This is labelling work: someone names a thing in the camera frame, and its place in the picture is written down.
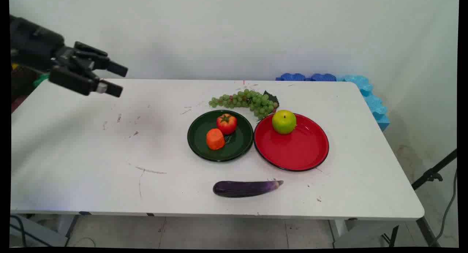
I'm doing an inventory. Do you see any orange toy tangerine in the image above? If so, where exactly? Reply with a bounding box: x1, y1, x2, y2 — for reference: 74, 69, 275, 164
206, 128, 226, 151

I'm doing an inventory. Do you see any dark green round plate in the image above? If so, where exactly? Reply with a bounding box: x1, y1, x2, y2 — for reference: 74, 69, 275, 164
187, 110, 254, 162

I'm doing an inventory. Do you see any purple toy eggplant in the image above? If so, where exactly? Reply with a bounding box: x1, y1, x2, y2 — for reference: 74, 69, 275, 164
213, 180, 284, 198

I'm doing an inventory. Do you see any green toy grape bunch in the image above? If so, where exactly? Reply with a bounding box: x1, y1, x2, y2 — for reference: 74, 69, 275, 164
208, 88, 280, 120

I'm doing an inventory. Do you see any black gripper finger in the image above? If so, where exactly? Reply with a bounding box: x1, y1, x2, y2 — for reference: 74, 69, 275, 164
49, 64, 124, 98
71, 41, 129, 78

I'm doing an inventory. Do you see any green object behind gripper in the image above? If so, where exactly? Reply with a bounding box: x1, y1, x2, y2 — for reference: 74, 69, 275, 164
33, 73, 50, 88

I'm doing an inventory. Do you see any dark blue foam mat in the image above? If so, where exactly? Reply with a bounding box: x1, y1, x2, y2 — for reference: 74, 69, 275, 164
310, 73, 337, 82
276, 73, 306, 81

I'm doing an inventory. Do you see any red round plate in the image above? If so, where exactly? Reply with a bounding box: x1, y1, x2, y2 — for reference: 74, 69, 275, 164
254, 113, 329, 172

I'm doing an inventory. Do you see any dark red object behind gripper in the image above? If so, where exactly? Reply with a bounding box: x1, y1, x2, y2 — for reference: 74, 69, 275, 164
11, 95, 29, 113

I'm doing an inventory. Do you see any green toy apple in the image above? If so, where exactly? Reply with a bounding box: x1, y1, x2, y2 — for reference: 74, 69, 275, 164
272, 110, 297, 135

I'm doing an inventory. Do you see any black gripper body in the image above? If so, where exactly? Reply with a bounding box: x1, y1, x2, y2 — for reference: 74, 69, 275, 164
10, 15, 75, 72

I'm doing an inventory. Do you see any grey hanging cable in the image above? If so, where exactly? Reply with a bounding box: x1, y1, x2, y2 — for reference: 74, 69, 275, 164
430, 168, 458, 247

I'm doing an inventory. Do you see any black tripod stand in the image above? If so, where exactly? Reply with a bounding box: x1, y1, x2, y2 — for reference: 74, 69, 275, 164
411, 148, 458, 246

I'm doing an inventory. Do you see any red toy tomato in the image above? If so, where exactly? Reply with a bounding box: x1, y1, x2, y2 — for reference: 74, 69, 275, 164
216, 114, 238, 135

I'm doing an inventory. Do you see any light blue foam mat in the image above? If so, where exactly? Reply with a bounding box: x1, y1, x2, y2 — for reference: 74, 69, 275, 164
336, 75, 390, 132

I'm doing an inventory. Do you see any white table leg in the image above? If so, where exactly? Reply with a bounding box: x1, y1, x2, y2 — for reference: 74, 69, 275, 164
54, 214, 79, 243
328, 219, 400, 248

